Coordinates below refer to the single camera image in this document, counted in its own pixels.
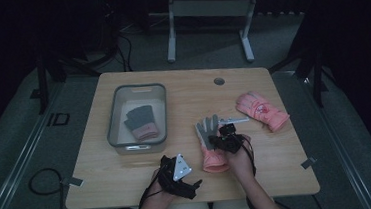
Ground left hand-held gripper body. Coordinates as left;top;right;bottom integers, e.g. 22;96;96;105
156;152;199;201

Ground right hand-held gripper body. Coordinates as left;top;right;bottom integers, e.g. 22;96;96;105
216;115;252;156

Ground pink ski glove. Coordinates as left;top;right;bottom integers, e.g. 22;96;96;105
193;113;231;176
234;88;292;135

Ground grey plastic storage bin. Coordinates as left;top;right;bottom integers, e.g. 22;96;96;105
102;81;172;158

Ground grey pink knit glove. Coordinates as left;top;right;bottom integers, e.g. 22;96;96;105
122;116;161;143
125;104;160;140

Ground person's right hand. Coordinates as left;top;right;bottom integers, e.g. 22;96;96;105
224;134;258;182

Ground person's left hand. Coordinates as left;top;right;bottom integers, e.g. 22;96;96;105
148;166;183;207

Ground grey tape strip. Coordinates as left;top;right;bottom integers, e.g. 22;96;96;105
300;155;318;171
60;175;85;190

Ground black metal stand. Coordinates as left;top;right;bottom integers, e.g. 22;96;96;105
265;22;340;112
26;40;105;116

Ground dark computer tower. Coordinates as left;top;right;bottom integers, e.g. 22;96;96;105
96;0;124;59

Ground right hand-held gripper cable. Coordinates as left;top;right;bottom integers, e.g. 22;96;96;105
240;132;283;209

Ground hand-held gripper cable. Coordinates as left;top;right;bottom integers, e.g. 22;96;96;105
240;132;283;209
136;171;165;209

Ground left hand-held gripper cable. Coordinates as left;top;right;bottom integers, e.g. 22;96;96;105
136;171;165;209

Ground metal floor rail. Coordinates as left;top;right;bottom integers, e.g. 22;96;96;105
0;82;77;209
272;64;371;209

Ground black cables behind table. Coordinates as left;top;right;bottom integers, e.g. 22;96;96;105
114;31;136;74

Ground white desk frame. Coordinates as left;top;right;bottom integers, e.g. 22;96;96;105
162;0;267;69

